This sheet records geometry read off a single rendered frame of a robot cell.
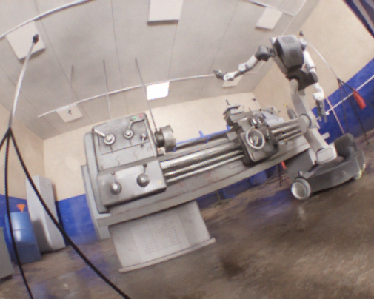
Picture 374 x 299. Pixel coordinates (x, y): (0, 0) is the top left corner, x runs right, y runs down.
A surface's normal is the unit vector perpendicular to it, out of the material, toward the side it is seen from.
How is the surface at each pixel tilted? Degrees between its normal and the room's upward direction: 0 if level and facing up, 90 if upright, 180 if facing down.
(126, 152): 90
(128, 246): 90
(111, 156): 90
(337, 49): 90
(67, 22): 180
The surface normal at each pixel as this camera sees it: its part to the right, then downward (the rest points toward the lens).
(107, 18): 0.33, 0.91
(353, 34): -0.92, 0.26
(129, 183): 0.18, -0.34
